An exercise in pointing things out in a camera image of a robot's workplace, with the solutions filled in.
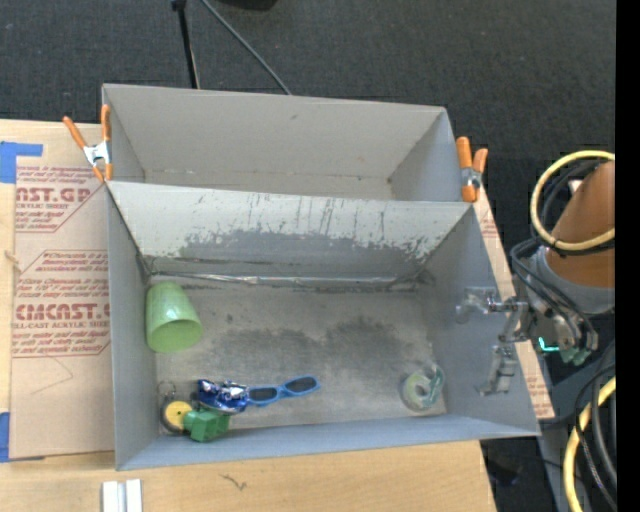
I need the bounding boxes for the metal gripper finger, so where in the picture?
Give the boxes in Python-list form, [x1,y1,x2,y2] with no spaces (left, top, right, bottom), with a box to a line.
[454,286,504,325]
[477,340,519,397]

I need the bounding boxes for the clear green tape dispenser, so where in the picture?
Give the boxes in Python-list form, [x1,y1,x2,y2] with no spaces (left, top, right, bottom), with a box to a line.
[399,364,447,414]

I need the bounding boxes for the grey metal bin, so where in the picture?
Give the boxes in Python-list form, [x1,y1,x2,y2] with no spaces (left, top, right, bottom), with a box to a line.
[101,83,542,472]

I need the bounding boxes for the blue sunglasses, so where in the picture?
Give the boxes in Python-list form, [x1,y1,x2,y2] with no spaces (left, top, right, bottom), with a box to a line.
[246,375,322,408]

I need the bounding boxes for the crumpled blue foil packet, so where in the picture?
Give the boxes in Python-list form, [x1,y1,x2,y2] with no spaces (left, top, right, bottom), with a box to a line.
[195,378,251,416]

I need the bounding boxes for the green toy block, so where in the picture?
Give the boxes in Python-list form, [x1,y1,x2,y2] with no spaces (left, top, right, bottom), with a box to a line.
[182,408,233,444]

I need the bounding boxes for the light green plastic cup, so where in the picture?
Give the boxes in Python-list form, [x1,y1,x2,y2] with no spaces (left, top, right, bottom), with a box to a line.
[144,280,205,354]

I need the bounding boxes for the brown cardboard board red print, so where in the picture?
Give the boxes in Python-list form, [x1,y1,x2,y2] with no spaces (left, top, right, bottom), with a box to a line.
[0,118,557,464]

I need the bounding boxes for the yellow round disc with ring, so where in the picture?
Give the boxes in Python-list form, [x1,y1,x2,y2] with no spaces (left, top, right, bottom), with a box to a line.
[158,381,195,435]

